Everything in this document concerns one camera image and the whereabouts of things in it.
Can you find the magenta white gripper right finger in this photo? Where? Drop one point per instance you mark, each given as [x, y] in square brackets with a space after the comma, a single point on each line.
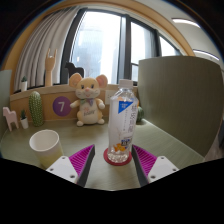
[150, 168]

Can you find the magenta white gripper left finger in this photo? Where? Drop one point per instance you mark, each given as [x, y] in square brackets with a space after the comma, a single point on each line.
[76, 167]

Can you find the clear plastic water bottle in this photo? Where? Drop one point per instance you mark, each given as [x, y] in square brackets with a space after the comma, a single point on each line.
[122, 120]

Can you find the red round coaster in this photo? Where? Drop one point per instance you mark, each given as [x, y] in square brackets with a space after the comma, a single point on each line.
[105, 156]

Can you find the pale yellow paper cup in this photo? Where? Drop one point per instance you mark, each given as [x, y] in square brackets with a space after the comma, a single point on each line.
[46, 146]

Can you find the green watermelon ball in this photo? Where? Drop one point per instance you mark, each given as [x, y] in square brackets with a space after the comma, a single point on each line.
[140, 114]

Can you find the purple number seven sign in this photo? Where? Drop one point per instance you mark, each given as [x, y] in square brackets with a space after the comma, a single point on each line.
[61, 106]

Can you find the cream plush mouse toy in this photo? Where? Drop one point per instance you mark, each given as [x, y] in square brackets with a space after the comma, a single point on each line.
[87, 91]

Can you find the small potted plant on table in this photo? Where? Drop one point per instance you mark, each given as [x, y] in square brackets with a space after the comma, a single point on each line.
[24, 120]

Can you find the wooden shelf ledge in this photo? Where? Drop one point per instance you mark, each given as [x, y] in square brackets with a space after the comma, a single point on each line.
[20, 101]

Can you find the green ceramic cactus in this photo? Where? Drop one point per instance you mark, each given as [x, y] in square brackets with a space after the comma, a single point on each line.
[36, 109]

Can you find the right green partition panel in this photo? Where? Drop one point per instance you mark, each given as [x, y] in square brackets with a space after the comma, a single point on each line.
[183, 96]

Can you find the green partition panel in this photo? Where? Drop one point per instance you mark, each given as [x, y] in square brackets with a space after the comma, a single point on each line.
[5, 78]
[183, 96]

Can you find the pink wooden horse figure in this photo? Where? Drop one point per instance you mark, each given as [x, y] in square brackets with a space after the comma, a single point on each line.
[11, 117]

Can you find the black horse figure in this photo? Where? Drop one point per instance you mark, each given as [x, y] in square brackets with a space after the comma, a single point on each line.
[72, 69]

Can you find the small potted plant on shelf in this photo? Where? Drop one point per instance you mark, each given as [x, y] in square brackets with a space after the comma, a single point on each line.
[24, 84]

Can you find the wooden hand sculpture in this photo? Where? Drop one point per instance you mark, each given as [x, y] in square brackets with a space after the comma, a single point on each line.
[50, 62]

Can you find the left green partition panel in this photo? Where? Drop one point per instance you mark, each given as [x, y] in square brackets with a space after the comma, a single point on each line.
[5, 78]

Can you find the grey curtain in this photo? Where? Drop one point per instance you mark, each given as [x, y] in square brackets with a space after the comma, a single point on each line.
[49, 36]

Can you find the white wall socket left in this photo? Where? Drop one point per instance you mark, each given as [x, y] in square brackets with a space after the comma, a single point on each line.
[108, 95]

